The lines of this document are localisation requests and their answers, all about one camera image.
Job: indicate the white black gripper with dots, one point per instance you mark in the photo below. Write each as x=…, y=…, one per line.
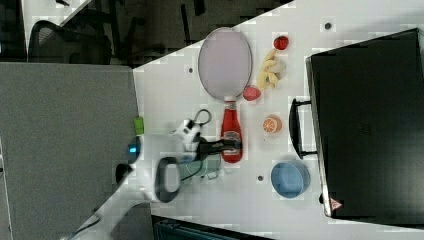
x=189, y=133

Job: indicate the red plush ketchup bottle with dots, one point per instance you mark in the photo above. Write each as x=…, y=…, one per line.
x=231, y=130

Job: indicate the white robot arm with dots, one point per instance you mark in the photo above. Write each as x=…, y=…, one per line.
x=154, y=177

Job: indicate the orange slice toy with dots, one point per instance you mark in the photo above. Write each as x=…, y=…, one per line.
x=272, y=124

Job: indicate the red plush strawberry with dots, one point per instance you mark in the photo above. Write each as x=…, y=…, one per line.
x=251, y=93

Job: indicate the blue bowl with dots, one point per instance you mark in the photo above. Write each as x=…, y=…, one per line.
x=290, y=178

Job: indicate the round grey plate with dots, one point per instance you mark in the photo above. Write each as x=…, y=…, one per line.
x=224, y=64

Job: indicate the green tag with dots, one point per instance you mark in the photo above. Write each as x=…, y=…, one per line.
x=139, y=125

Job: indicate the yellow plush banana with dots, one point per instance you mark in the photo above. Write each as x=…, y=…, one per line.
x=270, y=71

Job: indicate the small red strawberry toy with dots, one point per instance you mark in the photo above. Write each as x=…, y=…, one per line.
x=281, y=43

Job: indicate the black toaster oven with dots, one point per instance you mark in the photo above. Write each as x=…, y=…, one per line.
x=367, y=109

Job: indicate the grey partition panel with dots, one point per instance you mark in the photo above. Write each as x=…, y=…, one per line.
x=64, y=128

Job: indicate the black office chair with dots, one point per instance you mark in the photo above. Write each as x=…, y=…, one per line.
x=50, y=43

